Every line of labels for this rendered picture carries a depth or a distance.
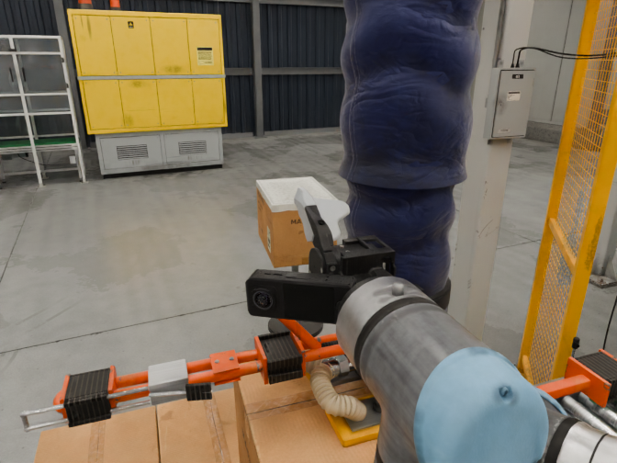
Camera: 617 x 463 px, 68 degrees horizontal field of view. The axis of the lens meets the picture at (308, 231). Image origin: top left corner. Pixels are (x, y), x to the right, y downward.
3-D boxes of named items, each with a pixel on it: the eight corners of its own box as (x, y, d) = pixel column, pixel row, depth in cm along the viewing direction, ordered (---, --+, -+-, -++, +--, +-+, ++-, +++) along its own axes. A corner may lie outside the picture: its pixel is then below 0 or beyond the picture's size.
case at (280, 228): (258, 233, 332) (255, 180, 318) (311, 229, 342) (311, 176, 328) (274, 268, 278) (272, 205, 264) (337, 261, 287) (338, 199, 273)
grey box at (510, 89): (517, 135, 213) (528, 67, 202) (526, 137, 208) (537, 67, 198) (482, 138, 206) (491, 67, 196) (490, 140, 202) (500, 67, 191)
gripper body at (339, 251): (368, 287, 57) (420, 341, 46) (302, 299, 54) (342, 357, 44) (371, 230, 54) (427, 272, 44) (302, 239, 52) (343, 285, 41)
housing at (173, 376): (187, 376, 91) (185, 356, 90) (191, 399, 85) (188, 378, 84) (151, 383, 89) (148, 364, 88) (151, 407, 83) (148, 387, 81)
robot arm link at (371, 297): (352, 398, 39) (355, 298, 36) (330, 364, 44) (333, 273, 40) (442, 376, 42) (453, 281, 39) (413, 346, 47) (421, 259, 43)
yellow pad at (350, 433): (464, 378, 105) (465, 359, 104) (493, 407, 96) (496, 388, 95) (324, 412, 95) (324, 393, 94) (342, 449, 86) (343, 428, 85)
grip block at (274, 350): (293, 350, 99) (292, 326, 97) (307, 378, 90) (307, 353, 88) (254, 358, 97) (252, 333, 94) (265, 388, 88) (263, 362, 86)
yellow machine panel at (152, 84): (218, 159, 893) (208, 18, 807) (230, 168, 815) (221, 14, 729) (94, 169, 808) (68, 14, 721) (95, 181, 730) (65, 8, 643)
